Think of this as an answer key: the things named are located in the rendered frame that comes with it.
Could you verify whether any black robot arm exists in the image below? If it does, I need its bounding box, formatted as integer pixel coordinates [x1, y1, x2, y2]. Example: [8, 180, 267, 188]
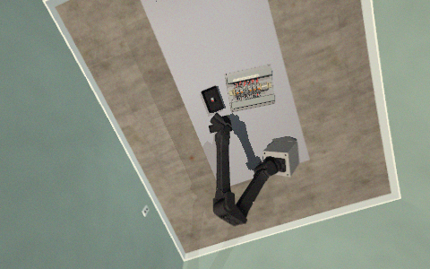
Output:
[209, 113, 286, 226]

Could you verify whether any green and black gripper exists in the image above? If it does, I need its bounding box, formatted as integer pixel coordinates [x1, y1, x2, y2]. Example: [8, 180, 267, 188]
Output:
[223, 115, 231, 124]

